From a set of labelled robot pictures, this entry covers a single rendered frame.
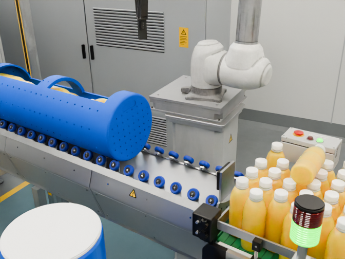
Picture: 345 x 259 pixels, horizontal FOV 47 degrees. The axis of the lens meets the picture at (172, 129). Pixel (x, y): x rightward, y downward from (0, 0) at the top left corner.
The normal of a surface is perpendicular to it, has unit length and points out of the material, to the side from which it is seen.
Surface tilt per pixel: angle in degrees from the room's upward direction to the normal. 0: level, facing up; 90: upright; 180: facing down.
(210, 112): 90
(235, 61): 83
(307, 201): 0
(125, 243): 0
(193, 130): 90
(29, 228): 0
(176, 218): 70
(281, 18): 90
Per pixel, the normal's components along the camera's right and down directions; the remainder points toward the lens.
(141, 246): -0.01, -0.91
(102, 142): -0.57, 0.42
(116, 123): 0.82, 0.23
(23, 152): -0.54, 0.03
